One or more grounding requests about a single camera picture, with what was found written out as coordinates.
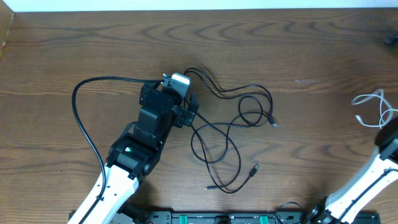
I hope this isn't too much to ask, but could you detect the white USB cable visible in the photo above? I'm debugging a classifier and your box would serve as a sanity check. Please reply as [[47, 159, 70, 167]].
[[351, 88, 398, 129]]

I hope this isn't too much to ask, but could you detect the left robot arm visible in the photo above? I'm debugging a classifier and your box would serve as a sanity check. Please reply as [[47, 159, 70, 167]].
[[69, 80, 191, 223]]

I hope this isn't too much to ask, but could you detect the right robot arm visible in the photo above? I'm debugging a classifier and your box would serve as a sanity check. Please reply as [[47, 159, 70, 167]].
[[301, 118, 397, 223]]

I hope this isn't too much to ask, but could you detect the left camera black cable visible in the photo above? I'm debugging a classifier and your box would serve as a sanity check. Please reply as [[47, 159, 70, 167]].
[[72, 76, 164, 224]]

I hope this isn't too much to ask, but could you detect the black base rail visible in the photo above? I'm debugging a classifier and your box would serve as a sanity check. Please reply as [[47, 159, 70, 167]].
[[68, 208, 380, 224]]

